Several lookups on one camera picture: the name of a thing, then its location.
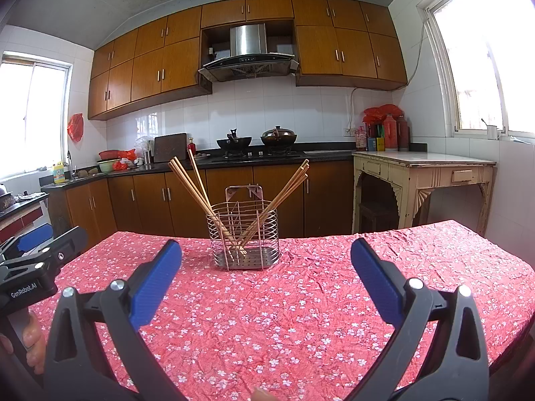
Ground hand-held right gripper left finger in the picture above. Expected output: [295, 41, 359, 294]
[44, 239, 185, 401]

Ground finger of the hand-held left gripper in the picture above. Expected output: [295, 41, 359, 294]
[25, 226, 89, 275]
[0, 223, 53, 265]

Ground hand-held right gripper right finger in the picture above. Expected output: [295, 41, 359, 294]
[347, 237, 491, 401]

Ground metal wire utensil holder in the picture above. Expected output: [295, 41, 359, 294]
[206, 184, 280, 271]

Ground person's left hand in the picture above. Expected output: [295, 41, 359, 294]
[0, 307, 46, 376]

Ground tiled counter with flower print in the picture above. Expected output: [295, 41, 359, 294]
[0, 194, 51, 243]

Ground dark wooden stool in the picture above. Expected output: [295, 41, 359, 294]
[359, 200, 398, 232]

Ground wooden base cabinets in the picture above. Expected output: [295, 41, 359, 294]
[46, 161, 356, 243]

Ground crumpled red plastic bag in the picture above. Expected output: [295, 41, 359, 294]
[113, 149, 138, 171]

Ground red floral tablecloth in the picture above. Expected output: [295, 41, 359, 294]
[29, 219, 531, 401]

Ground hanging red plastic bag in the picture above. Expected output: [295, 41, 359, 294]
[68, 113, 84, 142]

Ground window beside sink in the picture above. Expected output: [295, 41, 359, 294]
[0, 52, 72, 180]

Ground cream wooden side table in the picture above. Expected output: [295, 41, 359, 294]
[352, 150, 497, 237]

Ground black kitchen countertop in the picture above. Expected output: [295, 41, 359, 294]
[39, 144, 428, 190]

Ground dark wooden cutting board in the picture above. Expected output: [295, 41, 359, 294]
[154, 133, 189, 163]

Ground dark red thermos flask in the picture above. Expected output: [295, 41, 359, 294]
[396, 115, 410, 152]

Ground black gas stove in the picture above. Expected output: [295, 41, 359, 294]
[211, 150, 308, 163]

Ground red bag over bottles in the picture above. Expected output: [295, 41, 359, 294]
[363, 104, 403, 124]

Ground wok with domed lid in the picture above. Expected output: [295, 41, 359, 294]
[261, 126, 298, 151]

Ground large sliding window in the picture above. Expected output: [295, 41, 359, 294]
[418, 0, 535, 139]

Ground steel range hood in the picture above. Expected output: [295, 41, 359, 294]
[198, 24, 300, 82]

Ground black wok with handle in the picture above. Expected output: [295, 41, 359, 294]
[216, 127, 253, 155]

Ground wooden wall cabinets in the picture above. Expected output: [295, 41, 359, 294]
[88, 0, 408, 121]

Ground white wall cable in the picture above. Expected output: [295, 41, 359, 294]
[405, 21, 429, 88]

